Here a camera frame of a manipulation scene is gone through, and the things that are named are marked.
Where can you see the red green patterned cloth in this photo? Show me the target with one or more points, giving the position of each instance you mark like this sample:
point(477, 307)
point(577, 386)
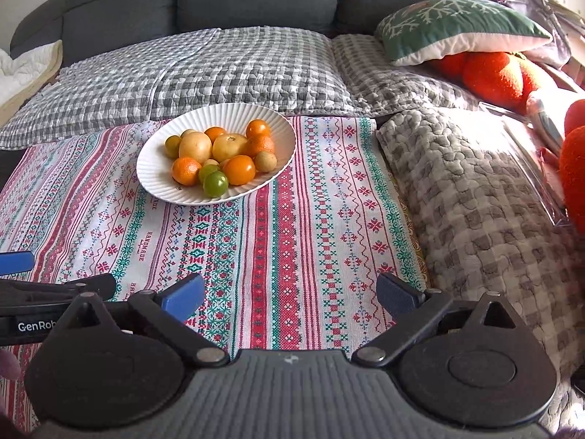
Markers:
point(297, 238)

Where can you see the orange mandarin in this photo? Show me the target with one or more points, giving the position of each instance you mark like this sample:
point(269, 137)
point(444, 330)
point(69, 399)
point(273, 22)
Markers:
point(186, 170)
point(261, 145)

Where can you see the clear plastic tray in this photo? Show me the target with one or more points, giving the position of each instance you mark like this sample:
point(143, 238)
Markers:
point(530, 169)

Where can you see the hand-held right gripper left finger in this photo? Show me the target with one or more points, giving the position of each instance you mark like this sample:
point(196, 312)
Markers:
point(185, 297)

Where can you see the dark green tomato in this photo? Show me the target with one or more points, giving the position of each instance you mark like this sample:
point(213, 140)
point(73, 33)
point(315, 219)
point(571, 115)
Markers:
point(215, 184)

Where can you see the orange plush toy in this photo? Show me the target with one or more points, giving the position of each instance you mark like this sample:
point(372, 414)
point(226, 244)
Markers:
point(575, 169)
point(493, 77)

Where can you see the green snowflake cushion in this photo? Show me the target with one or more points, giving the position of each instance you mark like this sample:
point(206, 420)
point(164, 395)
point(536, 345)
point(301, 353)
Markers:
point(457, 27)

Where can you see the beige coarse checked blanket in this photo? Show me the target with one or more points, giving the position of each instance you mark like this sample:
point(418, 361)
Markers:
point(480, 238)

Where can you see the grey checked quilt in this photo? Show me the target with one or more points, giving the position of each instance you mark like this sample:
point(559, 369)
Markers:
point(205, 73)

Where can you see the pale green tomato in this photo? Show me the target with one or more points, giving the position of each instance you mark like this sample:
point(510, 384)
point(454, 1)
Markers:
point(205, 171)

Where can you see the white blanket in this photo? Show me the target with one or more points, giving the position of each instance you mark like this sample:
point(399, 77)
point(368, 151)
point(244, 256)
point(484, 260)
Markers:
point(23, 73)

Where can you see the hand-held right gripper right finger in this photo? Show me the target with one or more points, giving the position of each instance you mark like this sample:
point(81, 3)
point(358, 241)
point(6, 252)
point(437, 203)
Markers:
point(398, 296)

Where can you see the orange tomato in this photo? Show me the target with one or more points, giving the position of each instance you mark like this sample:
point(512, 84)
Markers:
point(258, 128)
point(239, 169)
point(215, 133)

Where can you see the beige fine checked quilt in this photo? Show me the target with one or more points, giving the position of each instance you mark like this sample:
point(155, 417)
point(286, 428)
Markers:
point(388, 82)

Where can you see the pale pastel bundle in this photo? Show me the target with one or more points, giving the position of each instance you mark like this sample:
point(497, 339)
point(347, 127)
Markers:
point(546, 119)

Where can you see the white ribbed plate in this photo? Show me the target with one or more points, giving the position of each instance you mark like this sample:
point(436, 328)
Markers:
point(153, 167)

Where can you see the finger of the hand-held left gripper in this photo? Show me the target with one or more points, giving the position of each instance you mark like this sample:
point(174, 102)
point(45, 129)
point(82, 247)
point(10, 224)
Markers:
point(16, 263)
point(45, 290)

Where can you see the yellow-green tomato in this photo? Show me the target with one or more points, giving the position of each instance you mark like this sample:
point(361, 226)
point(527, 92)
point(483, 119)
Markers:
point(172, 145)

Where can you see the person's left hand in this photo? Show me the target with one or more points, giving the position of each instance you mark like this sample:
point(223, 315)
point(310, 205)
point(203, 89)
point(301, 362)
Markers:
point(8, 366)

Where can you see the yellow pepino melon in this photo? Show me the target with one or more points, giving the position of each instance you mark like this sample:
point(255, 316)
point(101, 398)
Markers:
point(230, 146)
point(195, 146)

